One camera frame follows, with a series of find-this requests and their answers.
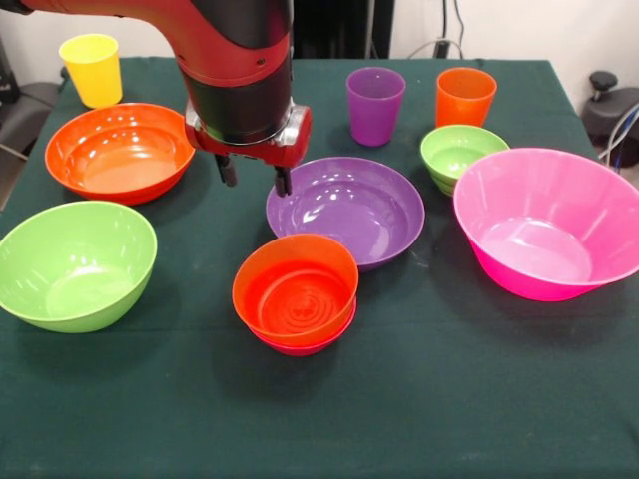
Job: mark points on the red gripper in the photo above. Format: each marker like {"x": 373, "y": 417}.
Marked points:
{"x": 284, "y": 154}

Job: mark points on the small orange plastic bowl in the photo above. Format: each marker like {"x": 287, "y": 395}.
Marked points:
{"x": 279, "y": 269}

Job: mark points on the purple plastic bowl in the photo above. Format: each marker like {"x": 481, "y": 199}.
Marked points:
{"x": 359, "y": 214}

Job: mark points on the purple plastic cup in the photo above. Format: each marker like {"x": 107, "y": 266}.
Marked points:
{"x": 374, "y": 115}

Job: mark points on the small red plastic bowl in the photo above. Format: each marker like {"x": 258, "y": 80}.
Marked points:
{"x": 304, "y": 349}

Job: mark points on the yellow plastic cup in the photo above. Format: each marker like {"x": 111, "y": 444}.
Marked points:
{"x": 92, "y": 75}

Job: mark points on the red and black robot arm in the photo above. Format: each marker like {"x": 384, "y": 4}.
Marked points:
{"x": 234, "y": 60}

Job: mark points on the large orange plastic bowl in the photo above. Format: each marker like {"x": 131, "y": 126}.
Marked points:
{"x": 120, "y": 154}

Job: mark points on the large green plastic bowl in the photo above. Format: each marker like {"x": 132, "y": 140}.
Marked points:
{"x": 75, "y": 264}

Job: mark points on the small green plastic bowl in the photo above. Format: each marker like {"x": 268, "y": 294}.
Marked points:
{"x": 454, "y": 154}

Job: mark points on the orange plastic cup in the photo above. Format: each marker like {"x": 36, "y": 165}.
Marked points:
{"x": 464, "y": 105}

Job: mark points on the black power adapter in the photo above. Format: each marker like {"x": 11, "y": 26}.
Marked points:
{"x": 442, "y": 48}

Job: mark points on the dark green tablecloth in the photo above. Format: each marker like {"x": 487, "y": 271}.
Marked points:
{"x": 319, "y": 399}

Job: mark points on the grey office chair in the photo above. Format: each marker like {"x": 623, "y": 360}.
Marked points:
{"x": 30, "y": 107}

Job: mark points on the large pink plastic bowl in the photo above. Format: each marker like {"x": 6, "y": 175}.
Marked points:
{"x": 539, "y": 224}

